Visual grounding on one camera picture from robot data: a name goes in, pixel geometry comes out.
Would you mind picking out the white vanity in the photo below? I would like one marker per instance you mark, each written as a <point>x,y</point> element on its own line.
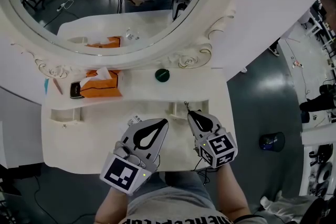
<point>92,144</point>

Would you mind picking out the light blue paper strip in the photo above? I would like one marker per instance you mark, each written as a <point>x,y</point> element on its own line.
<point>46,86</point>

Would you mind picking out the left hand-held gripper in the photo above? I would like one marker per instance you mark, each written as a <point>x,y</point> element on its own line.
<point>121,174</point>

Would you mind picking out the black makeup compact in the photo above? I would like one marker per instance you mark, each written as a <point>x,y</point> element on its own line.
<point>76,90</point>

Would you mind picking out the person's grey printed t-shirt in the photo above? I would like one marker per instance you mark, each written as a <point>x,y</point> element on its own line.
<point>173,207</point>

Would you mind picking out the person's left forearm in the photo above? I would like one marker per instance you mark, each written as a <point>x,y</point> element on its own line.
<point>113,207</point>

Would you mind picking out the orange tissue box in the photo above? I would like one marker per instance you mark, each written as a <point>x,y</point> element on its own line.
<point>103,85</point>

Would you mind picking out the clear plastic packet with label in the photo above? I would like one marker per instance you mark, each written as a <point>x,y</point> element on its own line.
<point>130,123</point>

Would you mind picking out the white vanity drawer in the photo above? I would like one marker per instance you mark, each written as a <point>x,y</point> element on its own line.
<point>65,114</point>
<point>195,108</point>

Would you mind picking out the brown makeup pencil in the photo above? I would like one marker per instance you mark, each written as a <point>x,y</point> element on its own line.
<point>57,85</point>

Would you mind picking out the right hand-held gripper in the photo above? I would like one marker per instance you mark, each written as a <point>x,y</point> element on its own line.
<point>219,148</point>

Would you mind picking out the person's right forearm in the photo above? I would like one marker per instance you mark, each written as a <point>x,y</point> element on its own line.
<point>232,191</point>

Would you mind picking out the black waste bin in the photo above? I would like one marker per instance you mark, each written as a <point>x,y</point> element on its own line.
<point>271,142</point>

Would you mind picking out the small metal drawer pull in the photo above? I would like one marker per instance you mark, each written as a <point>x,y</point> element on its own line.
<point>186,106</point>
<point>64,126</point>

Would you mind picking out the white plastic cover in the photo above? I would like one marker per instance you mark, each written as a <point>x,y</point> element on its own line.
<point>288,207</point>

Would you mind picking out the white desk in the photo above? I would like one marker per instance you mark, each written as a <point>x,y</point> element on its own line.
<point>319,133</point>

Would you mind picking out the white side cabinet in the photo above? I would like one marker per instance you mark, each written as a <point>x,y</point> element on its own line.
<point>18,128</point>

